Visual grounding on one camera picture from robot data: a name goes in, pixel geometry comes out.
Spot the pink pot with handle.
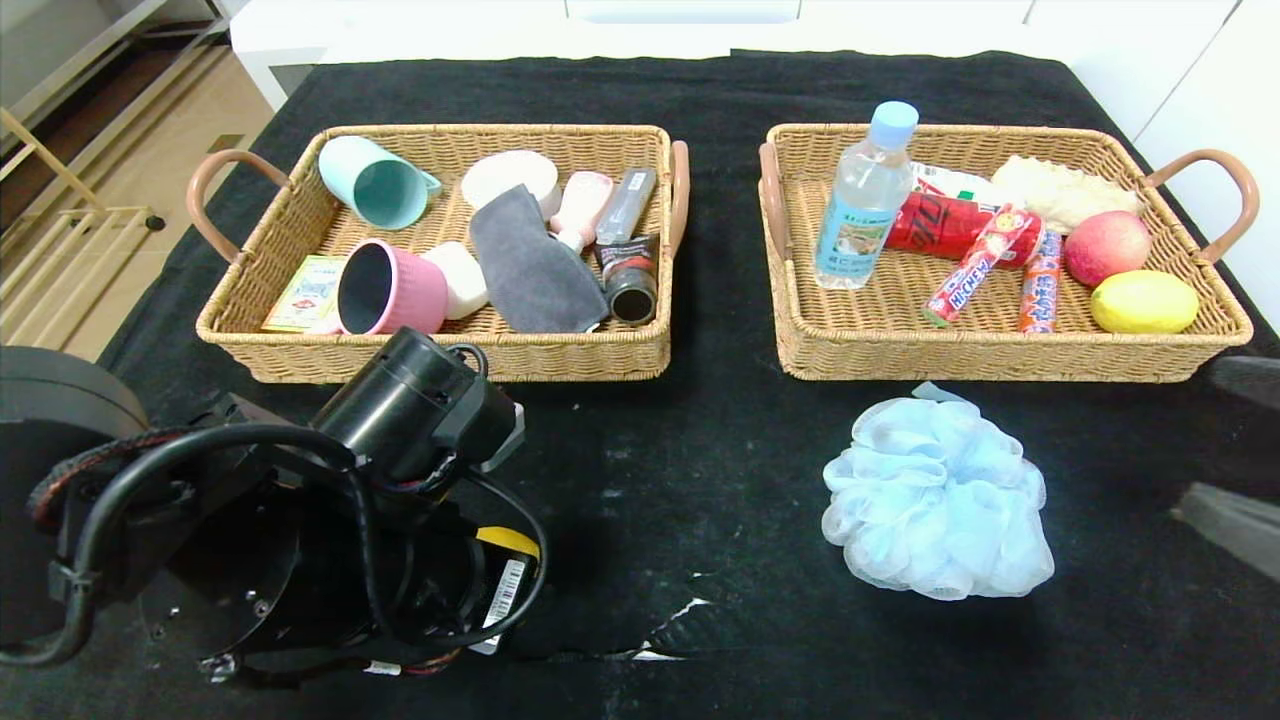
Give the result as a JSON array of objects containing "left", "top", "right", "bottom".
[{"left": 335, "top": 240, "right": 449, "bottom": 336}]

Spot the white snack packet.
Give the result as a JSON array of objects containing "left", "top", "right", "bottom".
[{"left": 912, "top": 162, "right": 1001, "bottom": 206}]

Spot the light blue bath pouf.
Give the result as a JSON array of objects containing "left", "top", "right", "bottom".
[{"left": 821, "top": 398, "right": 1055, "bottom": 602}]

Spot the pink and white small bottle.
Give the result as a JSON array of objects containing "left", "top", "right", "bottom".
[{"left": 548, "top": 171, "right": 614, "bottom": 256}]

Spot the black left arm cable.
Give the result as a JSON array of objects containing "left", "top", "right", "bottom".
[{"left": 0, "top": 420, "right": 401, "bottom": 669}]

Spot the red cola can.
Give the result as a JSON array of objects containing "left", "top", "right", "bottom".
[{"left": 885, "top": 192, "right": 1046, "bottom": 269}]

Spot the grey cloth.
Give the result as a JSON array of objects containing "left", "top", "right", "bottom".
[{"left": 468, "top": 184, "right": 609, "bottom": 334}]

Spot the grey tube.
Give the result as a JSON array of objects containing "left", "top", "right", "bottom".
[{"left": 597, "top": 168, "right": 659, "bottom": 246}]

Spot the green card box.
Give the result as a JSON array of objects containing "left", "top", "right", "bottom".
[{"left": 262, "top": 255, "right": 347, "bottom": 334}]

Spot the orange sausage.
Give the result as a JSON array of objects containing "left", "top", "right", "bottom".
[{"left": 1018, "top": 228, "right": 1063, "bottom": 334}]

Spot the white round dish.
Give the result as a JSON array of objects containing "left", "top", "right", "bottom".
[{"left": 460, "top": 150, "right": 561, "bottom": 216}]

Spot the clear water bottle blue cap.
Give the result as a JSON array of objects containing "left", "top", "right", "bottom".
[{"left": 814, "top": 100, "right": 920, "bottom": 292}]

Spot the yellow pear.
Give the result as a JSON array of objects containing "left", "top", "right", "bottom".
[{"left": 478, "top": 527, "right": 541, "bottom": 559}]

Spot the wooden rack on wheels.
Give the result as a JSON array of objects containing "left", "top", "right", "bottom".
[{"left": 0, "top": 105, "right": 168, "bottom": 351}]

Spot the red Hi-Chew candy stick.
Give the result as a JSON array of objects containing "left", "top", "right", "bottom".
[{"left": 922, "top": 205, "right": 1041, "bottom": 328}]

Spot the yellow lemon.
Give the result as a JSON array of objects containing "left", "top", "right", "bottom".
[{"left": 1091, "top": 270, "right": 1201, "bottom": 335}]

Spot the black left camera cable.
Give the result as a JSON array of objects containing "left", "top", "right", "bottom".
[{"left": 440, "top": 470, "right": 550, "bottom": 653}]

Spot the red peach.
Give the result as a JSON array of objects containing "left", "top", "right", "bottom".
[{"left": 1063, "top": 211, "right": 1153, "bottom": 288}]

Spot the teal plastic cup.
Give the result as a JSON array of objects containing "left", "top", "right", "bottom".
[{"left": 318, "top": 136, "right": 444, "bottom": 232}]

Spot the brown low shelf unit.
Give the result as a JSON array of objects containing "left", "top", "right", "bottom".
[{"left": 0, "top": 0, "right": 231, "bottom": 151}]

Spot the white side cabinet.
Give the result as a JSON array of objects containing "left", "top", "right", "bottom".
[{"left": 228, "top": 0, "right": 346, "bottom": 111}]

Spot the wicker basket with handles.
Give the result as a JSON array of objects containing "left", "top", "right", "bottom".
[
  {"left": 757, "top": 122, "right": 1259, "bottom": 383},
  {"left": 188, "top": 123, "right": 691, "bottom": 384}
]

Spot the white soap bar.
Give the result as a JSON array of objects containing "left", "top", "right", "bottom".
[{"left": 420, "top": 242, "right": 491, "bottom": 321}]

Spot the black and red tube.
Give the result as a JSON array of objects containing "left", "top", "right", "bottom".
[{"left": 595, "top": 233, "right": 661, "bottom": 324}]

